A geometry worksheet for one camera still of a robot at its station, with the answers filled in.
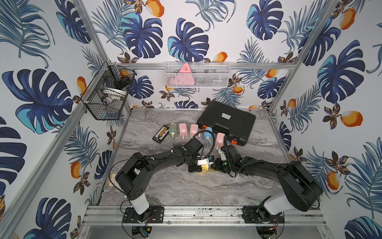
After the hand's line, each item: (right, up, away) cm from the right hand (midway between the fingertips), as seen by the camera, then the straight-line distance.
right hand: (212, 166), depth 89 cm
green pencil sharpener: (-25, +21, +11) cm, 34 cm away
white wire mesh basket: (-9, +56, +3) cm, 57 cm away
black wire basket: (-61, +40, -6) cm, 73 cm away
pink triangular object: (-16, +54, +1) cm, 56 cm away
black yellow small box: (-34, +19, +15) cm, 41 cm away
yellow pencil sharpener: (-5, 0, -6) cm, 8 cm away
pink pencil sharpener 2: (-11, +22, +9) cm, 26 cm away
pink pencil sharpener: (-18, +21, +11) cm, 30 cm away
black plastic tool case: (+19, +25, +14) cm, 35 cm away
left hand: (-8, +2, -2) cm, 8 cm away
